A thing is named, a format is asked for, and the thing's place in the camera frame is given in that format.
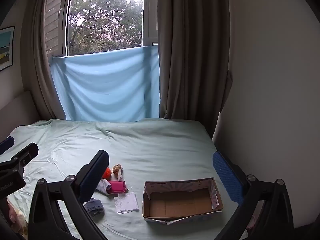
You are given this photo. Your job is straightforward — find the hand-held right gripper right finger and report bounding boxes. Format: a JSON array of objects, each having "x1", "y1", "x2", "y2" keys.
[{"x1": 212, "y1": 151, "x2": 294, "y2": 240}]

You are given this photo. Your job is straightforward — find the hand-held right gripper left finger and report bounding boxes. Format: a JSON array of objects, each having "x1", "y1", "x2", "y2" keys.
[{"x1": 27, "y1": 150, "x2": 110, "y2": 240}]

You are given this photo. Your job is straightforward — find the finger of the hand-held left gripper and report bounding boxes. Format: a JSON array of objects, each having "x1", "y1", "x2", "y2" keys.
[
  {"x1": 0, "y1": 136, "x2": 15, "y2": 157},
  {"x1": 0, "y1": 142, "x2": 39, "y2": 173}
]

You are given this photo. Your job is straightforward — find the pink wallet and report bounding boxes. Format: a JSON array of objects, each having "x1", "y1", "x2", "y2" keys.
[{"x1": 107, "y1": 180, "x2": 128, "y2": 194}]

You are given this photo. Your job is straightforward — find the cardboard box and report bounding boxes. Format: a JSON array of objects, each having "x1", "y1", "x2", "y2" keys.
[{"x1": 142, "y1": 177, "x2": 223, "y2": 225}]

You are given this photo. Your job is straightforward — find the person's left hand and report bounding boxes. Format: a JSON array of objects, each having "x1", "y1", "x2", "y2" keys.
[{"x1": 7, "y1": 200, "x2": 21, "y2": 232}]

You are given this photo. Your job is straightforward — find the white sock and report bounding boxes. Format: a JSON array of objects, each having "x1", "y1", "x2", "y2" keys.
[{"x1": 96, "y1": 179, "x2": 112, "y2": 195}]

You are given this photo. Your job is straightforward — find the brown plush toy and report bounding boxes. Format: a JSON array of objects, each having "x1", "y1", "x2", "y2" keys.
[{"x1": 112, "y1": 164, "x2": 125, "y2": 182}]

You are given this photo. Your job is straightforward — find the grey blue sock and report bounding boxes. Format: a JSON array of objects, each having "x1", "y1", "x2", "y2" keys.
[{"x1": 84, "y1": 198, "x2": 104, "y2": 217}]

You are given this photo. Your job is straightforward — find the beige headboard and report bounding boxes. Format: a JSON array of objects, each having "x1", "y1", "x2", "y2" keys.
[{"x1": 0, "y1": 90, "x2": 41, "y2": 128}]

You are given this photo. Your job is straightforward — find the white tissue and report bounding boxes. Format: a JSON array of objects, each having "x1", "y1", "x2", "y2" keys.
[{"x1": 114, "y1": 192, "x2": 140, "y2": 215}]

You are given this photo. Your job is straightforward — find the pale yellow printed garment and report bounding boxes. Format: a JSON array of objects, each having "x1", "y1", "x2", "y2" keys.
[{"x1": 15, "y1": 210, "x2": 28, "y2": 236}]

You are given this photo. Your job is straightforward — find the brown curtain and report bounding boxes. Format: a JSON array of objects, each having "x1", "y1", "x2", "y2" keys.
[
  {"x1": 157, "y1": 0, "x2": 232, "y2": 136},
  {"x1": 21, "y1": 0, "x2": 75, "y2": 121}
]

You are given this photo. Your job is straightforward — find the light blue hanging cloth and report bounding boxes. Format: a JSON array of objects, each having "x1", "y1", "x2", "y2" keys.
[{"x1": 50, "y1": 45, "x2": 161, "y2": 122}]

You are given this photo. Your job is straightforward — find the window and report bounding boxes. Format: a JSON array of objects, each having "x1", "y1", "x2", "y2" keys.
[{"x1": 43, "y1": 0, "x2": 159, "y2": 57}]

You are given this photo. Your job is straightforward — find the wall poster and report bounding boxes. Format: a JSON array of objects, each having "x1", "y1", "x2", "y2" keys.
[{"x1": 0, "y1": 26, "x2": 15, "y2": 72}]

